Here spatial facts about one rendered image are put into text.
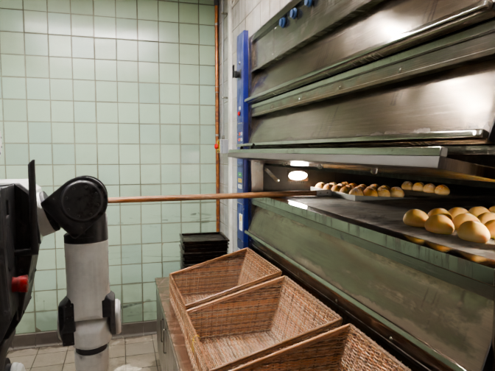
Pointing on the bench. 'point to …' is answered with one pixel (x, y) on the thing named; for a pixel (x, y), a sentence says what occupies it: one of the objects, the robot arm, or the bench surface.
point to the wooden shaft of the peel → (210, 196)
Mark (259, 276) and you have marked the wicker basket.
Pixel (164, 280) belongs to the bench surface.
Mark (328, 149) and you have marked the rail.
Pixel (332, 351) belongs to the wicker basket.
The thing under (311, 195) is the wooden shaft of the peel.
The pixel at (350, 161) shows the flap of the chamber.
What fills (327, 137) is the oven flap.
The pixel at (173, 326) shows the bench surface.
